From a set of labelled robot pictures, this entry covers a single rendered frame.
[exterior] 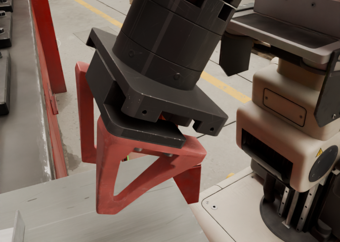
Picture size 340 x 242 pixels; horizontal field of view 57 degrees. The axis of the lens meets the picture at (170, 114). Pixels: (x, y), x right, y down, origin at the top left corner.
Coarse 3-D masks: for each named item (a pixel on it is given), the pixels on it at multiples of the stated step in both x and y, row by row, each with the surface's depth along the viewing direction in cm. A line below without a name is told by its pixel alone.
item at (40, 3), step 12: (36, 0) 207; (36, 12) 211; (48, 12) 214; (48, 24) 218; (48, 36) 222; (48, 48) 226; (48, 60) 231; (60, 60) 234; (48, 72) 235; (60, 72) 239; (60, 84) 244
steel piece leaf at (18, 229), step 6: (18, 210) 26; (18, 216) 26; (18, 222) 26; (12, 228) 27; (18, 228) 25; (24, 228) 27; (0, 234) 27; (6, 234) 27; (12, 234) 27; (18, 234) 25; (0, 240) 26; (6, 240) 26; (12, 240) 24; (18, 240) 25
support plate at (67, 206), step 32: (128, 160) 35; (32, 192) 31; (64, 192) 31; (160, 192) 31; (0, 224) 28; (32, 224) 28; (64, 224) 28; (96, 224) 28; (128, 224) 28; (160, 224) 28; (192, 224) 28
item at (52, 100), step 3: (48, 87) 127; (48, 90) 125; (54, 93) 134; (51, 96) 134; (54, 96) 132; (51, 99) 127; (54, 99) 132; (51, 102) 120; (54, 102) 130; (51, 105) 121; (54, 105) 128; (54, 108) 126; (57, 108) 124; (54, 111) 124; (57, 111) 123; (54, 114) 123
